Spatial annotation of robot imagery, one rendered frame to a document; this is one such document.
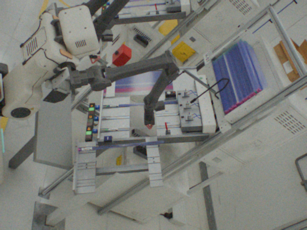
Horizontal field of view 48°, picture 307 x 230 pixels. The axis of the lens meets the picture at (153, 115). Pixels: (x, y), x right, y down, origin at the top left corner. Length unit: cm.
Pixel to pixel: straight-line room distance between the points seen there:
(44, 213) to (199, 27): 212
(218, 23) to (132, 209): 187
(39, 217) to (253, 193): 212
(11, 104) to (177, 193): 144
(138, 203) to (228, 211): 130
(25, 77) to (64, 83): 30
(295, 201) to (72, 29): 256
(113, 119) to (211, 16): 151
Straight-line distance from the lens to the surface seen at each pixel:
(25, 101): 195
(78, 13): 173
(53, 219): 258
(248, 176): 386
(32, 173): 279
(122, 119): 235
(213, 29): 347
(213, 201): 406
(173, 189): 272
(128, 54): 302
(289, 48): 223
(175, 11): 336
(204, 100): 234
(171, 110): 238
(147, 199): 282
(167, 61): 168
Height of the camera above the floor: 219
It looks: 31 degrees down
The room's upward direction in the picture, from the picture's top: 52 degrees clockwise
